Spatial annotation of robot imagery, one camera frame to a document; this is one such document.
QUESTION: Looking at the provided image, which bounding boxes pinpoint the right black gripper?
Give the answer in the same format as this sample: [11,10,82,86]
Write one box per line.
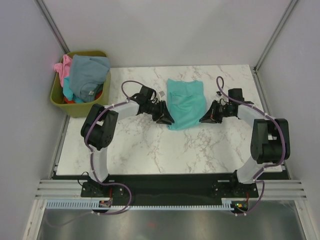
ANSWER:
[200,100,234,124]

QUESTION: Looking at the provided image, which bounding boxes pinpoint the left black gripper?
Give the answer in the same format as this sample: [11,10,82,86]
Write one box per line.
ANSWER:
[145,101,174,126]

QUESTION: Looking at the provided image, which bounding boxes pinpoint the teal t shirt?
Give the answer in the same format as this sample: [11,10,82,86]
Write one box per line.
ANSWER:
[167,79,207,131]

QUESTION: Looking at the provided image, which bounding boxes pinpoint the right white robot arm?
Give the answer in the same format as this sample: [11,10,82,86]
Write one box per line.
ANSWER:
[199,88,290,197]

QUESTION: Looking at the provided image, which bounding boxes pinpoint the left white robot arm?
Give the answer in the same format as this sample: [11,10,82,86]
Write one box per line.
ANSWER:
[80,85,175,197]

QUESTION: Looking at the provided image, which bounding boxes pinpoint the grey blue t shirt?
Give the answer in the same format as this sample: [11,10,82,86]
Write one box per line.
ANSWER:
[69,54,111,103]

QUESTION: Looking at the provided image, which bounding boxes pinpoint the olive green laundry bin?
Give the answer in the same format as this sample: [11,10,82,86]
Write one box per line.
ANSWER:
[50,50,111,118]

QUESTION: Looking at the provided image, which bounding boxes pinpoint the orange red garment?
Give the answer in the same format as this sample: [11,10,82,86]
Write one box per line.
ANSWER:
[63,97,75,104]

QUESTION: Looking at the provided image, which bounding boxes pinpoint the pink t shirt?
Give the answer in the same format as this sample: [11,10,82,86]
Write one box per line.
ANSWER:
[53,54,73,87]

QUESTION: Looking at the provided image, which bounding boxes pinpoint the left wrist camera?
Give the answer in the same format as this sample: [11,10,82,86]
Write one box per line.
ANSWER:
[158,91,165,97]

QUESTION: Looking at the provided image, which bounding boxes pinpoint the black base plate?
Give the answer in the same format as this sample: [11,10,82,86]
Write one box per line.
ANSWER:
[81,173,259,207]

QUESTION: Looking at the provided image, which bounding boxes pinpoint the light blue cable duct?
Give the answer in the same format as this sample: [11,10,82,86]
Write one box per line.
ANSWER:
[46,199,234,211]

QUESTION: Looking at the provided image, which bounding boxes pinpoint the aluminium frame rail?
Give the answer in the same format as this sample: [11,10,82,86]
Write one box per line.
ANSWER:
[35,179,307,201]

